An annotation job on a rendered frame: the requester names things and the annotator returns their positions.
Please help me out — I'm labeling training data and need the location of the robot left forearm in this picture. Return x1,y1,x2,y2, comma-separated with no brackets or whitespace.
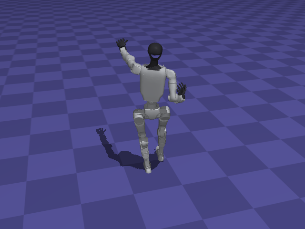
120,47,129,61

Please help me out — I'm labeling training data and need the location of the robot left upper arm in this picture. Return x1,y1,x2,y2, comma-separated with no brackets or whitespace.
125,55,142,75

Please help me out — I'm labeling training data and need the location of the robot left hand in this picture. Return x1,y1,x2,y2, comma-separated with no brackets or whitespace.
116,38,128,50

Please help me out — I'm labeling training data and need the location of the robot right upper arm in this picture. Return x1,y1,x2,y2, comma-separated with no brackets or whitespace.
165,69,177,102

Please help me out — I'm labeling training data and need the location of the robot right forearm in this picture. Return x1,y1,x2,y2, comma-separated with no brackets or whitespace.
174,94,185,104

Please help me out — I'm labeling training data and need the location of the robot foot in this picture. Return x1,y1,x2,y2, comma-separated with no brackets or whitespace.
156,146,164,161
143,161,152,173

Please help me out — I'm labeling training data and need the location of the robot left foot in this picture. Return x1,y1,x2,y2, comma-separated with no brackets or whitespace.
143,161,152,173

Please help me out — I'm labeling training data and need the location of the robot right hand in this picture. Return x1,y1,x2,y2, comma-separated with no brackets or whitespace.
177,83,186,99

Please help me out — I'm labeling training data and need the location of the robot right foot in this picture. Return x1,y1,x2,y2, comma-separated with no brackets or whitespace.
156,146,164,161

